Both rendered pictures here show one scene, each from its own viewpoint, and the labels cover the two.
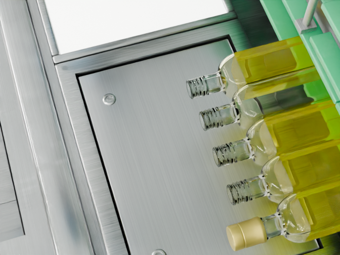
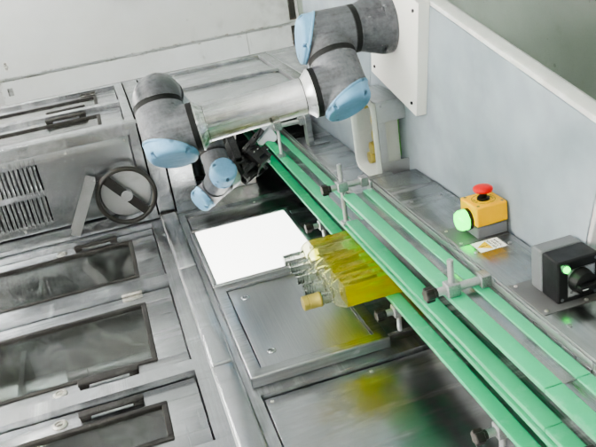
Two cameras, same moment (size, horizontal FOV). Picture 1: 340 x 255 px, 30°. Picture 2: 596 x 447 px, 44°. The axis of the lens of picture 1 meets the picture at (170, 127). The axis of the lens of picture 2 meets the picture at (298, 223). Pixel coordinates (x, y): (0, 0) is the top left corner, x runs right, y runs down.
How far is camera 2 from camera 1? 1.20 m
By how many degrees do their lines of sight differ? 38
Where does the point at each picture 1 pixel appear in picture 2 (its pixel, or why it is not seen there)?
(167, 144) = (279, 309)
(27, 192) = (193, 342)
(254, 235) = (314, 296)
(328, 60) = (355, 227)
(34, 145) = (199, 320)
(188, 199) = (291, 327)
